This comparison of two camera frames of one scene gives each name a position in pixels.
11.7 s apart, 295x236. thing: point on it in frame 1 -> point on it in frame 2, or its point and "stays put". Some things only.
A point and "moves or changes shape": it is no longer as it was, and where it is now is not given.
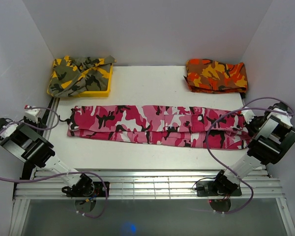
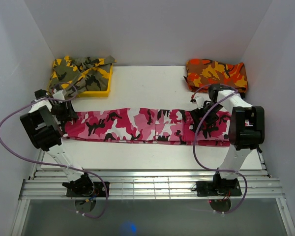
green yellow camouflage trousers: [72, 76] stays put
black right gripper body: [255, 123] -> [197, 113]
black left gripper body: [26, 120] -> [60, 111]
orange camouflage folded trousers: [207, 76] stays put
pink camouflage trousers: [177, 126] moves or changes shape
